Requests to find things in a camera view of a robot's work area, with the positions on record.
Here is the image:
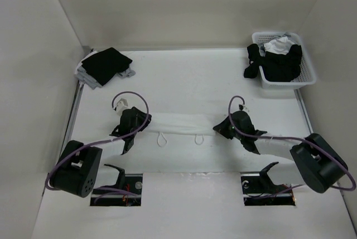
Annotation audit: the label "white tank top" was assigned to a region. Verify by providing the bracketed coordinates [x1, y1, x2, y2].
[145, 113, 224, 147]

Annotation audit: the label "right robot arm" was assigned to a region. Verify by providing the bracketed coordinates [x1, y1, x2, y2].
[213, 111, 356, 193]

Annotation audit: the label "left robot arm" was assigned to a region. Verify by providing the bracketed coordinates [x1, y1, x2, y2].
[45, 107, 152, 198]

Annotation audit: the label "folded black tank top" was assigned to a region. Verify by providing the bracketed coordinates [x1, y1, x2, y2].
[81, 47, 133, 87]

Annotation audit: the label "black tank top hanging out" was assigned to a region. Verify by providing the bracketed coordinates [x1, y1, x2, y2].
[243, 44, 264, 79]

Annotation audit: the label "folded grey tank tops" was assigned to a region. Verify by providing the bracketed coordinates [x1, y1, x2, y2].
[74, 51, 136, 89]

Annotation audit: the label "black garments in basket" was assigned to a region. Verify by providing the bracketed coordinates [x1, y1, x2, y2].
[262, 45, 302, 82]

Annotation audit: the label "white plastic laundry basket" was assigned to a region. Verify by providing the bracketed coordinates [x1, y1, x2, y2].
[252, 31, 317, 90]

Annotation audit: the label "white garment in basket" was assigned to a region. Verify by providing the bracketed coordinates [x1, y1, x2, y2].
[263, 36, 295, 55]

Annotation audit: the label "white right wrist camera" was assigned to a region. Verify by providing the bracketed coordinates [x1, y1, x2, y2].
[239, 104, 249, 112]

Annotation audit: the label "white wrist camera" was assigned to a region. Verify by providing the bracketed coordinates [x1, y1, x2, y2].
[239, 104, 249, 112]
[114, 98, 129, 116]

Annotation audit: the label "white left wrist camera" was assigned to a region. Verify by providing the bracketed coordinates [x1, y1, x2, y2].
[114, 98, 129, 116]

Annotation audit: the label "right metal table rail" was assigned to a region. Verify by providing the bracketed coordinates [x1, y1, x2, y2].
[294, 89, 313, 133]

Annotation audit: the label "metal table rail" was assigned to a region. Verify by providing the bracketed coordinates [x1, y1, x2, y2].
[54, 45, 93, 173]
[294, 89, 313, 133]

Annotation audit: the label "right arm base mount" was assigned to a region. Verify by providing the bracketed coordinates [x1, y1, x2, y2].
[240, 162, 296, 206]

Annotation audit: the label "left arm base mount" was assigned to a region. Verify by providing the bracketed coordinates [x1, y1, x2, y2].
[90, 164, 143, 207]

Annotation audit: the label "left metal table rail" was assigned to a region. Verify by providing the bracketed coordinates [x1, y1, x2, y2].
[54, 45, 93, 173]

